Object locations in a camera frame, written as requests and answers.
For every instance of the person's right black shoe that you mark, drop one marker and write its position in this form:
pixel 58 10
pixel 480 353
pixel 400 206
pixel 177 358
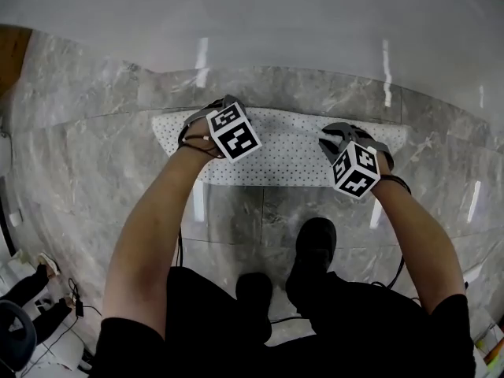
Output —
pixel 315 246

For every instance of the white dotted bath mat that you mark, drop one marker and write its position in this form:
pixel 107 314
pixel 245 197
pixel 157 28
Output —
pixel 287 152

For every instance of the person's black shoe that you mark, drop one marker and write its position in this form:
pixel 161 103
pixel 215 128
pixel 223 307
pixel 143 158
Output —
pixel 315 246
pixel 254 290

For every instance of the grey marble floor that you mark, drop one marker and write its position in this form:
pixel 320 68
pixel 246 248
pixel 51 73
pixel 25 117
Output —
pixel 98 152

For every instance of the person's left forearm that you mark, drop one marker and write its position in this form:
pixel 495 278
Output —
pixel 153 230

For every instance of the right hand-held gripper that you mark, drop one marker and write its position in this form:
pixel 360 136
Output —
pixel 356 169

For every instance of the dark blue chair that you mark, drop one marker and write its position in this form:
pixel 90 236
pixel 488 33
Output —
pixel 15 333

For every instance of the person's black shirt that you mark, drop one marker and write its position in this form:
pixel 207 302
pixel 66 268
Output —
pixel 354 337

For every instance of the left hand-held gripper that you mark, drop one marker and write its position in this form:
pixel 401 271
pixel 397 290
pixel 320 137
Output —
pixel 236 132

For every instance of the person's right forearm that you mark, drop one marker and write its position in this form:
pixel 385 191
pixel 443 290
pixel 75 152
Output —
pixel 417 242

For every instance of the person's left black shoe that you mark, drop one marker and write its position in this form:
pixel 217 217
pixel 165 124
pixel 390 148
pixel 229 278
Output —
pixel 254 290

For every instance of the brown wooden panel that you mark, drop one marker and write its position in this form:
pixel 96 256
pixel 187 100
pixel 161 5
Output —
pixel 12 57

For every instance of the colourful items pile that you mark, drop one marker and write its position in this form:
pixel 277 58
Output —
pixel 490 353

